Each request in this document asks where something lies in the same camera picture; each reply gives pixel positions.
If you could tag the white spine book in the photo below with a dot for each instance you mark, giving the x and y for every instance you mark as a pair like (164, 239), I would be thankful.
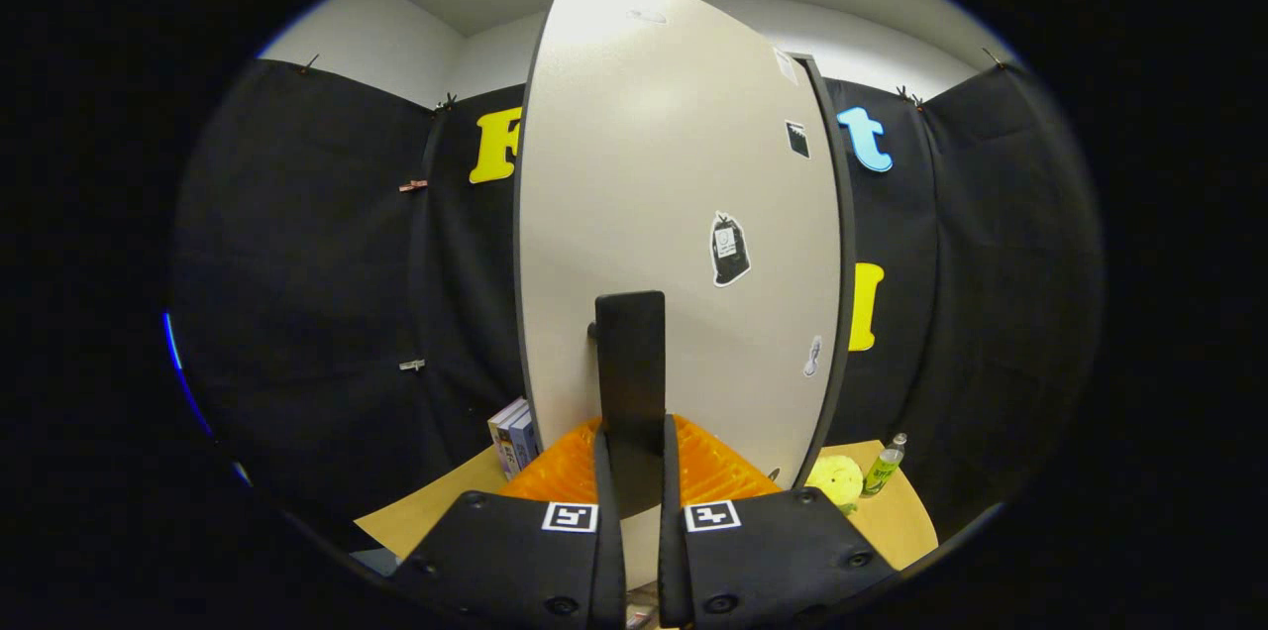
(503, 437)

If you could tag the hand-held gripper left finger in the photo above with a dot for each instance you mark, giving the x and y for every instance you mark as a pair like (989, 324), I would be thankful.
(606, 531)

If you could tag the yellow pineapple plush toy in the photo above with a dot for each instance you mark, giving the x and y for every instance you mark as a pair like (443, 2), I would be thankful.
(837, 479)

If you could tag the black backdrop cloth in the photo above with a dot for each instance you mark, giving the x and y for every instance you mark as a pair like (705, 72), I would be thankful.
(297, 263)

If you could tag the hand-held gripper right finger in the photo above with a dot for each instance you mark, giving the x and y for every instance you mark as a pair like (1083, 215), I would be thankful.
(672, 531)

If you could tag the green drink bottle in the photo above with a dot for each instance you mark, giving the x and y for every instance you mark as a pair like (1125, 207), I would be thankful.
(882, 472)

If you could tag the grey shoe cabinet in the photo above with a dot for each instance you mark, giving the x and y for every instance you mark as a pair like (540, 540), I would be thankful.
(845, 263)

